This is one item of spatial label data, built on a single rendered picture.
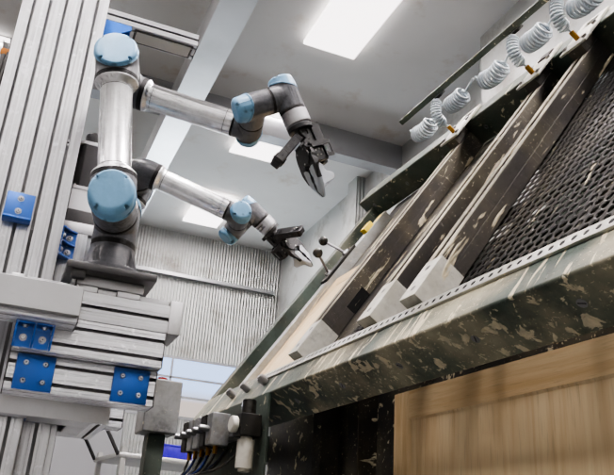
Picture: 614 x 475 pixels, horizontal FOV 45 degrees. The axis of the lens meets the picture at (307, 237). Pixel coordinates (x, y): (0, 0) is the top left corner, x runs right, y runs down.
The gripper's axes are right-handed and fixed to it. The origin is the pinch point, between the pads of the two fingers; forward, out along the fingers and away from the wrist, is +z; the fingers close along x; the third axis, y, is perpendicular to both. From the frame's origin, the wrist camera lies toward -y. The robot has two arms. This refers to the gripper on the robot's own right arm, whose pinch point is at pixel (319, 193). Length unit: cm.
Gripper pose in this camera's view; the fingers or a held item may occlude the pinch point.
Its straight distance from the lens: 204.4
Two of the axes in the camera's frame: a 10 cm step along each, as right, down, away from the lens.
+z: 3.7, 9.1, -1.9
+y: 8.5, -2.5, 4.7
